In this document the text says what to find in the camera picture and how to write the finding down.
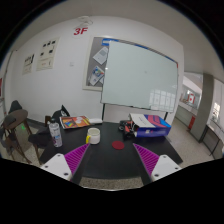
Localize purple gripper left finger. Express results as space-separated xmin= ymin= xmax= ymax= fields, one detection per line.
xmin=41 ymin=143 xmax=90 ymax=181

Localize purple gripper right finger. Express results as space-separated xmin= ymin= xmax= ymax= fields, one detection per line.
xmin=133 ymin=144 xmax=181 ymax=181

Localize clear plastic water bottle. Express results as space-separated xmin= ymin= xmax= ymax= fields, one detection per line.
xmin=49 ymin=122 xmax=62 ymax=147

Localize black chair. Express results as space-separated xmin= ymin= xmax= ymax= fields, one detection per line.
xmin=28 ymin=106 xmax=70 ymax=159

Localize blue cardboard box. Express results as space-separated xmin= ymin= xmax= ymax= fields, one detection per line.
xmin=129 ymin=113 xmax=171 ymax=137

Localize colourful book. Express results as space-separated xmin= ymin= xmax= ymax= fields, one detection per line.
xmin=60 ymin=116 xmax=90 ymax=129

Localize red round coaster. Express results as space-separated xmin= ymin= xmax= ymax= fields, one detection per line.
xmin=112 ymin=141 xmax=124 ymax=150

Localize black red device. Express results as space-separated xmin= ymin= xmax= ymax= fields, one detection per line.
xmin=119 ymin=120 xmax=134 ymax=137

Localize round wooden side table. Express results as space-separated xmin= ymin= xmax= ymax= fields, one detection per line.
xmin=3 ymin=109 xmax=31 ymax=163

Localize large whiteboard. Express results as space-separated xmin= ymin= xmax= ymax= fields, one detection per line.
xmin=101 ymin=41 xmax=178 ymax=113

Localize grey notice board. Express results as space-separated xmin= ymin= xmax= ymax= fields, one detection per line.
xmin=83 ymin=37 xmax=109 ymax=91

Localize white mug yellow handle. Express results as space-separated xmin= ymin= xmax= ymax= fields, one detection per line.
xmin=86 ymin=128 xmax=100 ymax=145

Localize wall poster left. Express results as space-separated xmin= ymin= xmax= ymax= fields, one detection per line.
xmin=22 ymin=54 xmax=34 ymax=74

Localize wall poster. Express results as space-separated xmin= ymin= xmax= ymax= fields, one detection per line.
xmin=36 ymin=37 xmax=60 ymax=71
xmin=22 ymin=54 xmax=34 ymax=74

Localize wall poster right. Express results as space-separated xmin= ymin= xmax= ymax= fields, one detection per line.
xmin=36 ymin=37 xmax=60 ymax=71

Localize red 3F wall sign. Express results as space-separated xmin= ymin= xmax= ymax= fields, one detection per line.
xmin=73 ymin=27 xmax=88 ymax=37

